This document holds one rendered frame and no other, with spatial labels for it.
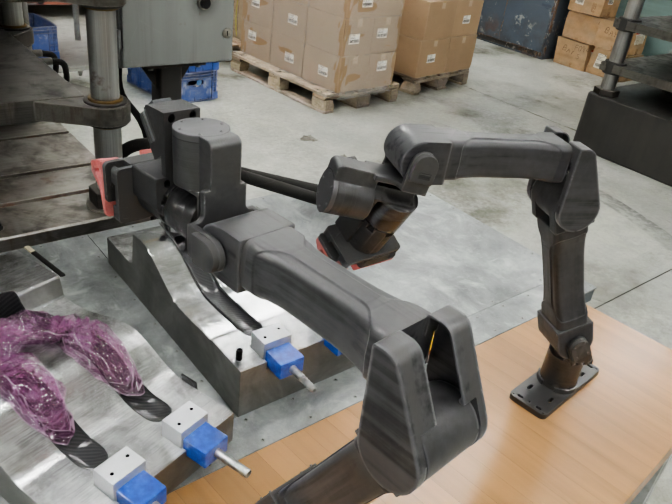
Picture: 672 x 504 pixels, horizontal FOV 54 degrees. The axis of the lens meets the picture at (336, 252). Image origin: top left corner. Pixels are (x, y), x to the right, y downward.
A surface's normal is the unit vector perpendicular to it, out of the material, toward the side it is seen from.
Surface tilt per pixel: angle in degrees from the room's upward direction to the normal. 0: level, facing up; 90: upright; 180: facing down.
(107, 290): 0
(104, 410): 22
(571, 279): 91
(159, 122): 90
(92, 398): 28
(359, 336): 87
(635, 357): 0
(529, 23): 90
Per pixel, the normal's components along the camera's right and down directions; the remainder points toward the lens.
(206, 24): 0.62, 0.46
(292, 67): -0.73, 0.27
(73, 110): 0.02, 0.50
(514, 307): 0.12, -0.86
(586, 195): 0.25, 0.51
